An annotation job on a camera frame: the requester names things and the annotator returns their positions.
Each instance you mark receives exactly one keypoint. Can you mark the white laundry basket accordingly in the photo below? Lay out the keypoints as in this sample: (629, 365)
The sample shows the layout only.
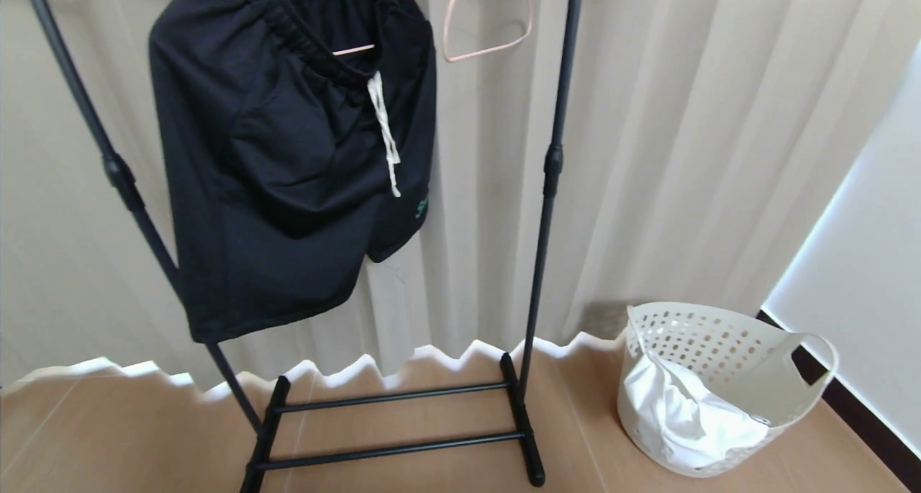
(705, 335)

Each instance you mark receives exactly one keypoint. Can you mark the pink clothes hanger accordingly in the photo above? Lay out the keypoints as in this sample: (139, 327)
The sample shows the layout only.
(354, 50)
(489, 49)

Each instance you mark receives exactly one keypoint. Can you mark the black clothes rack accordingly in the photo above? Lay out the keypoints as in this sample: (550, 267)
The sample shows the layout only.
(552, 169)

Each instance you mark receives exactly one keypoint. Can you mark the black shorts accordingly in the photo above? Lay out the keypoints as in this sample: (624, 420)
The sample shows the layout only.
(273, 191)

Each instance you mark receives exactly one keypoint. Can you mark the beige curtain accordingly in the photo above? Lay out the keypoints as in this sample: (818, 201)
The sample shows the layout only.
(683, 119)

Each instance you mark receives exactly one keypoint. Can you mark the white garment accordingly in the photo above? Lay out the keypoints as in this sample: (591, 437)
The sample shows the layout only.
(676, 414)

